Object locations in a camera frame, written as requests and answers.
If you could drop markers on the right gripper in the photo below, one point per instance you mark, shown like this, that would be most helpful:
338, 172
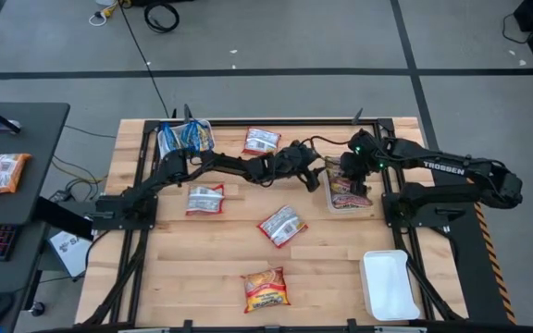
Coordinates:
356, 168

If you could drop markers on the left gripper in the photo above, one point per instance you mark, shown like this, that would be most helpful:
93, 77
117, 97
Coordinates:
301, 159

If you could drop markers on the white plastic bin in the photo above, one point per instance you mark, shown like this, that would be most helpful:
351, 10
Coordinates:
213, 139
389, 287
340, 210

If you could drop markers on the red beef noodle pack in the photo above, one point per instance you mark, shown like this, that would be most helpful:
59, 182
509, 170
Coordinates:
265, 289
205, 200
282, 226
261, 141

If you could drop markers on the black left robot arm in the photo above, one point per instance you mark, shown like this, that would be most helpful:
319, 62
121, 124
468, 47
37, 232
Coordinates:
229, 164

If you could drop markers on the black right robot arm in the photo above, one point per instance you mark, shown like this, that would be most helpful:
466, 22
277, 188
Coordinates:
447, 167

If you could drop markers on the black hazard striped platform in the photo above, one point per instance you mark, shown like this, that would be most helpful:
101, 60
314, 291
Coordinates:
474, 259

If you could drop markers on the white printed box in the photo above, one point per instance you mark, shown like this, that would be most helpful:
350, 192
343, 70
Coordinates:
70, 252

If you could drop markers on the black power strip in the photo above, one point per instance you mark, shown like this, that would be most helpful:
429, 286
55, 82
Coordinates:
59, 196

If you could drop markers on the black office desk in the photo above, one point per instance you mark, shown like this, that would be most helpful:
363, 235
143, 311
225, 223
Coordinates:
26, 125

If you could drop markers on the black chair caster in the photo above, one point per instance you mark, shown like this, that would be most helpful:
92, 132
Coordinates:
37, 309

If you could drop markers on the orange noodle pack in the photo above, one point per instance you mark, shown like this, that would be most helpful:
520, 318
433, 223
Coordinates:
7, 171

